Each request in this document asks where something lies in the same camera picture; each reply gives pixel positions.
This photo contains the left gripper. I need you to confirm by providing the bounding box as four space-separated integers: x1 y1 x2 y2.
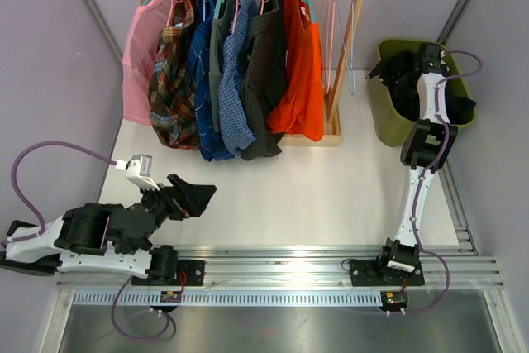
137 174 217 229

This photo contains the black shirt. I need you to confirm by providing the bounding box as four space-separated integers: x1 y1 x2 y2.
366 50 476 126

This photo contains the light blue wire hanger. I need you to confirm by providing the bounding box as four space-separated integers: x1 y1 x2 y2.
338 0 356 95

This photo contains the pink wire hanger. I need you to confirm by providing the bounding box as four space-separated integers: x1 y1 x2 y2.
325 0 337 95

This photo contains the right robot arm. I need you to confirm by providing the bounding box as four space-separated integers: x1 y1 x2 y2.
349 42 458 287

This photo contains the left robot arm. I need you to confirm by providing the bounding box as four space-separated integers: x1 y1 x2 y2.
1 174 217 286

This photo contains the blue striped shirt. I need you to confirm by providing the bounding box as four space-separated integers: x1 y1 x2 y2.
188 0 234 162

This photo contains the blue checked shirt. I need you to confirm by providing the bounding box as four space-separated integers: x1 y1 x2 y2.
219 0 257 156

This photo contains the brown plaid shirt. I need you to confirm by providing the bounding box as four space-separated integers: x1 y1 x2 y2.
148 0 199 150

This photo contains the orange shirt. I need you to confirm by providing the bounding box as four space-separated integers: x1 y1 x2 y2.
268 0 325 142

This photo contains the dark pinstripe shirt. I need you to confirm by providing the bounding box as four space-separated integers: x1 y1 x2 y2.
241 0 288 161

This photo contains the pink shirt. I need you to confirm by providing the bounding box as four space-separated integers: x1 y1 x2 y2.
122 0 172 126

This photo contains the grey shirt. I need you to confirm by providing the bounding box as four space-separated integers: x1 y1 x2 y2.
208 0 236 133

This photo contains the green plastic basket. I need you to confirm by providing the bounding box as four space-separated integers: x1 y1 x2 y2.
368 39 476 147

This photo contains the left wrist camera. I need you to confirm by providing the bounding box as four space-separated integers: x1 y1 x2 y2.
113 154 160 191

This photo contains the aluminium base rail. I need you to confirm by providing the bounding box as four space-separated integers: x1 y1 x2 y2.
43 233 525 352

